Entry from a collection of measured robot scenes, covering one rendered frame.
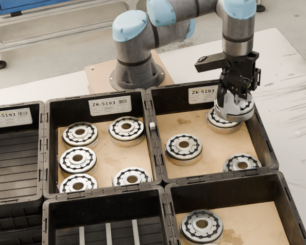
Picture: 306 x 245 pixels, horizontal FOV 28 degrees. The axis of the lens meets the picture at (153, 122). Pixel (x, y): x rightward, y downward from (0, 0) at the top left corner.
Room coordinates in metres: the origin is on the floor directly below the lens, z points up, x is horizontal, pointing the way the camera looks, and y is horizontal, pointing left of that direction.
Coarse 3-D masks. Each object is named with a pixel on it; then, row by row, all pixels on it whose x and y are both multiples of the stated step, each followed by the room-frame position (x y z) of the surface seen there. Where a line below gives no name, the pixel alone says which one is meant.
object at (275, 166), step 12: (180, 84) 1.45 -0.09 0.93; (192, 84) 1.45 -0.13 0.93; (204, 84) 1.45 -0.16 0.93; (156, 120) 1.29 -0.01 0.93; (156, 132) 1.26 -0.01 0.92; (264, 132) 1.21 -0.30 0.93; (156, 144) 1.19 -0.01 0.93; (252, 168) 1.08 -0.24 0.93; (264, 168) 1.08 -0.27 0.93; (276, 168) 1.07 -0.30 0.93; (168, 180) 1.06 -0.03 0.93; (180, 180) 1.06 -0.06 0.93
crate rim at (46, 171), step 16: (80, 96) 1.43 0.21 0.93; (96, 96) 1.42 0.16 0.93; (144, 96) 1.40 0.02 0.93; (48, 112) 1.36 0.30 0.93; (144, 112) 1.34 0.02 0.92; (48, 128) 1.29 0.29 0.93; (48, 144) 1.23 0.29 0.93; (48, 160) 1.16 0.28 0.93; (48, 176) 1.10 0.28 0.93; (160, 176) 1.07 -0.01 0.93; (48, 192) 1.05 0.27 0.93; (64, 192) 1.04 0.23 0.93; (80, 192) 1.04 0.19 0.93; (96, 192) 1.04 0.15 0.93
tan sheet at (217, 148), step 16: (192, 112) 1.43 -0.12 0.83; (160, 128) 1.37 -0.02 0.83; (176, 128) 1.37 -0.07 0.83; (192, 128) 1.36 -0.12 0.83; (208, 128) 1.35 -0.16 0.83; (240, 128) 1.34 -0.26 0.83; (208, 144) 1.29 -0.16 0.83; (224, 144) 1.28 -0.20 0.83; (240, 144) 1.28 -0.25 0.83; (208, 160) 1.22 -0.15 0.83; (224, 160) 1.21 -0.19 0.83; (176, 176) 1.17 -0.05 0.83
